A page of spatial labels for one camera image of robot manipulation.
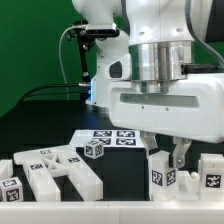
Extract white chair back frame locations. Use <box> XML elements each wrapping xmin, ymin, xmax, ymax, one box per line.
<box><xmin>14</xmin><ymin>145</ymin><xmax>103</xmax><ymax>202</ymax></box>

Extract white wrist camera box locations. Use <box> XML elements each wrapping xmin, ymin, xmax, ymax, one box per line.
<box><xmin>105</xmin><ymin>53</ymin><xmax>131</xmax><ymax>80</ymax></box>

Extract white front rail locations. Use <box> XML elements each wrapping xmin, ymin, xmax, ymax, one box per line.
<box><xmin>0</xmin><ymin>201</ymin><xmax>224</xmax><ymax>224</ymax></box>

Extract white tagged cube left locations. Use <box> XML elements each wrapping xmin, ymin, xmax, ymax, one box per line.
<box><xmin>0</xmin><ymin>177</ymin><xmax>23</xmax><ymax>202</ymax></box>

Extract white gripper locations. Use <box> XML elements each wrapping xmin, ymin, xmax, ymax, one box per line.
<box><xmin>109</xmin><ymin>73</ymin><xmax>224</xmax><ymax>168</ymax></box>

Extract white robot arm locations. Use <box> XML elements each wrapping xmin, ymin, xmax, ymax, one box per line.
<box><xmin>72</xmin><ymin>0</ymin><xmax>224</xmax><ymax>168</ymax></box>

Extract black camera stand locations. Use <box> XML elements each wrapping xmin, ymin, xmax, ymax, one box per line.
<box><xmin>67</xmin><ymin>20</ymin><xmax>95</xmax><ymax>103</ymax></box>

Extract white chair seat part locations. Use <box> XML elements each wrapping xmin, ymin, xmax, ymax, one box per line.
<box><xmin>171</xmin><ymin>171</ymin><xmax>201</xmax><ymax>201</ymax></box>

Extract grey camera cable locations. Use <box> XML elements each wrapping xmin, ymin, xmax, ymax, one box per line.
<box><xmin>58</xmin><ymin>25</ymin><xmax>81</xmax><ymax>101</ymax></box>

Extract white tagged cube nut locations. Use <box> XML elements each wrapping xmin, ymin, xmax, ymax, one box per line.
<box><xmin>84</xmin><ymin>140</ymin><xmax>104</xmax><ymax>159</ymax></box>

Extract black cables on table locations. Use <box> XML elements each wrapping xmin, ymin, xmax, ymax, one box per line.
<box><xmin>20</xmin><ymin>83</ymin><xmax>92</xmax><ymax>103</ymax></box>

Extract black camera on stand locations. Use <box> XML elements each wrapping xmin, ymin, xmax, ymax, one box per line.
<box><xmin>85</xmin><ymin>23</ymin><xmax>120</xmax><ymax>38</ymax></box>

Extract white marker sheet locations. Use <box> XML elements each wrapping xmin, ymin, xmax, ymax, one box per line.
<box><xmin>70</xmin><ymin>130</ymin><xmax>143</xmax><ymax>148</ymax></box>

